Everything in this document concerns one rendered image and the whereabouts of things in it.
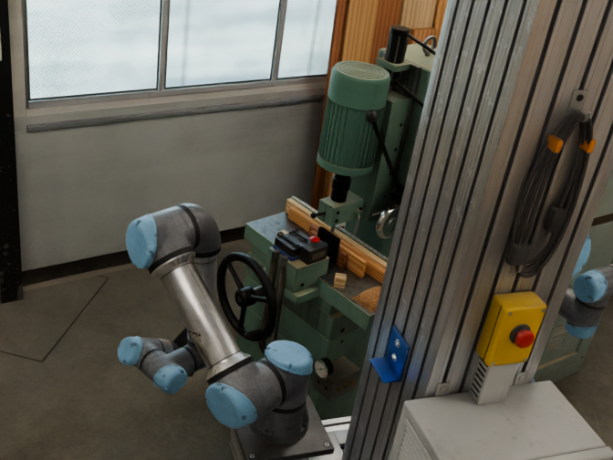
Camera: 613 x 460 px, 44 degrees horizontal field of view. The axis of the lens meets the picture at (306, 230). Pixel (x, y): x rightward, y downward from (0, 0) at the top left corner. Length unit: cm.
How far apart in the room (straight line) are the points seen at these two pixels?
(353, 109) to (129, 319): 175
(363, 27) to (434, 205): 254
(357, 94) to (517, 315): 103
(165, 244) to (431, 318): 66
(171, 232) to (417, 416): 71
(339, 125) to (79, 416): 157
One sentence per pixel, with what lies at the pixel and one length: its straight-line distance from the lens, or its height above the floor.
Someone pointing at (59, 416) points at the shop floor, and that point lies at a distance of 316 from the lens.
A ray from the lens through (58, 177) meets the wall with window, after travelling 358.
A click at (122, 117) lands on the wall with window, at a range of 355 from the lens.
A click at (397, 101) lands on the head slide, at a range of 237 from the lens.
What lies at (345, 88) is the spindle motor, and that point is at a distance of 224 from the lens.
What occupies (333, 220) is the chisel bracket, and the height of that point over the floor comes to 102.
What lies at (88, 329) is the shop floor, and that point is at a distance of 355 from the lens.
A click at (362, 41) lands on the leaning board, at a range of 391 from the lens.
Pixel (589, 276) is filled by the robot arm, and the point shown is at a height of 125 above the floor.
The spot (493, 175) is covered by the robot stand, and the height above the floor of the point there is 170.
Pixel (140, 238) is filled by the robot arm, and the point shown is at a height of 126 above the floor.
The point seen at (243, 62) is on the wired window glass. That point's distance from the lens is 383.
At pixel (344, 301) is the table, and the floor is 89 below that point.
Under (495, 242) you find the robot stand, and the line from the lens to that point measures 135.
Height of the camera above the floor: 220
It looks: 30 degrees down
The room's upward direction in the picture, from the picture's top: 9 degrees clockwise
